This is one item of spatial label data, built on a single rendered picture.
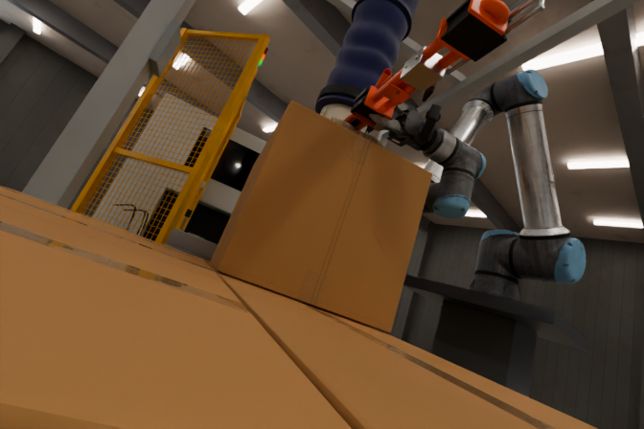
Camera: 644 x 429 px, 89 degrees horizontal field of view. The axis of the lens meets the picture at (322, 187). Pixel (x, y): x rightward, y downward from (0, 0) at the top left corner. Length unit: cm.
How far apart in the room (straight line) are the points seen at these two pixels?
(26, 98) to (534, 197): 1120
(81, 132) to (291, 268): 168
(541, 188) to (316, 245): 87
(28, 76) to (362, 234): 1115
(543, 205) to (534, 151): 18
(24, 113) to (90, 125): 922
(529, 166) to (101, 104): 207
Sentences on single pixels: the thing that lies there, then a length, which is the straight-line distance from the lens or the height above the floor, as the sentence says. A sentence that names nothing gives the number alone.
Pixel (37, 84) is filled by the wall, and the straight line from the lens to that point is 1153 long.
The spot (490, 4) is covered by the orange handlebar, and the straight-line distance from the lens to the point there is 64.
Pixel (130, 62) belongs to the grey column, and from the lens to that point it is 230.
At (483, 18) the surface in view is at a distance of 63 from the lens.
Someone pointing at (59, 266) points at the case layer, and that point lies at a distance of 20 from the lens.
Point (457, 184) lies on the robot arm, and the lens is 96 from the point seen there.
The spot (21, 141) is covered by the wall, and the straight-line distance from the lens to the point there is 1129.
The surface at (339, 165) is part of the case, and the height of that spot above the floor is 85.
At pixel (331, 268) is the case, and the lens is 72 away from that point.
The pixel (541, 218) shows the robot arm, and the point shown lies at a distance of 133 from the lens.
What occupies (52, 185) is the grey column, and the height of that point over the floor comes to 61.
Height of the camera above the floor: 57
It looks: 17 degrees up
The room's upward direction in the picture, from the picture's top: 21 degrees clockwise
